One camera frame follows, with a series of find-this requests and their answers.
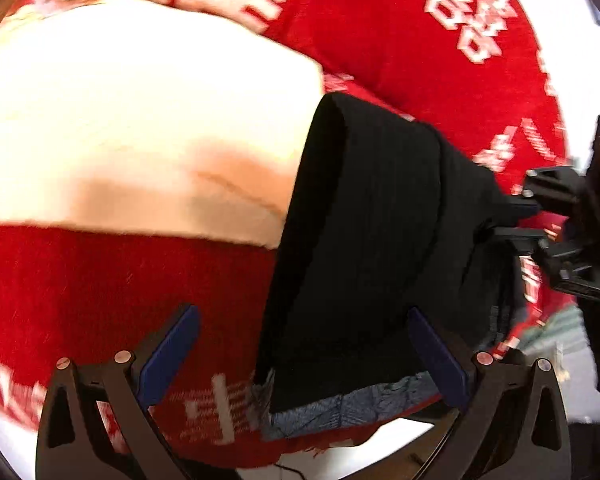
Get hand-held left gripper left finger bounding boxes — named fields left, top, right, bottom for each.
left=36, top=303, right=201, bottom=480

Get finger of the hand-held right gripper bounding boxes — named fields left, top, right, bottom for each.
left=499, top=194, right=542, bottom=217
left=489, top=226, right=548, bottom=257

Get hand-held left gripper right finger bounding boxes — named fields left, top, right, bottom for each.
left=407, top=307, right=574, bottom=480

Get black pants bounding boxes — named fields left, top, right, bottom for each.
left=255, top=92, right=527, bottom=414

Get red white printed blanket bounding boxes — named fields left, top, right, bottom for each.
left=0, top=0, right=600, bottom=472

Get black cable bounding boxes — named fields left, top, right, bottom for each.
left=274, top=462, right=307, bottom=480

